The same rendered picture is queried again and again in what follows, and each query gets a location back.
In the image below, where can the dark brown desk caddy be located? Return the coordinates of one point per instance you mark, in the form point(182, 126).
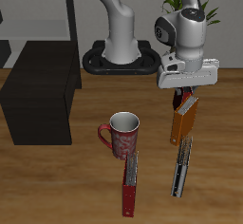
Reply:
point(38, 91)

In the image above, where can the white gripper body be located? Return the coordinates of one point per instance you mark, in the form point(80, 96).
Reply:
point(193, 76)

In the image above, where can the dark red book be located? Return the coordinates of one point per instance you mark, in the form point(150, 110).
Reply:
point(177, 102)

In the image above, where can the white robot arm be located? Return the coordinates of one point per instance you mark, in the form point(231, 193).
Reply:
point(121, 28)

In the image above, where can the green pot plant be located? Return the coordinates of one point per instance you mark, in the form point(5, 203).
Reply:
point(177, 0)

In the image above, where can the red patterned mug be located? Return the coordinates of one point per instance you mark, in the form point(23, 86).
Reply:
point(124, 140)

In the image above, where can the black book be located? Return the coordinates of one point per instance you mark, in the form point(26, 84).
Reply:
point(178, 178)

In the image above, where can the white bookshelf with dark frame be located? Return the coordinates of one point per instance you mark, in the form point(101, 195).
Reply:
point(31, 28)

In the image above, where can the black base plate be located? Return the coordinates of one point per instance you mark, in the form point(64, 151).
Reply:
point(95, 65)

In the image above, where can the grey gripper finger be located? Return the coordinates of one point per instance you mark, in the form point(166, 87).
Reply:
point(177, 91)
point(194, 88)

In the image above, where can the orange book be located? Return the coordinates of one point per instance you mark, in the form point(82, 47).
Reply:
point(185, 123)

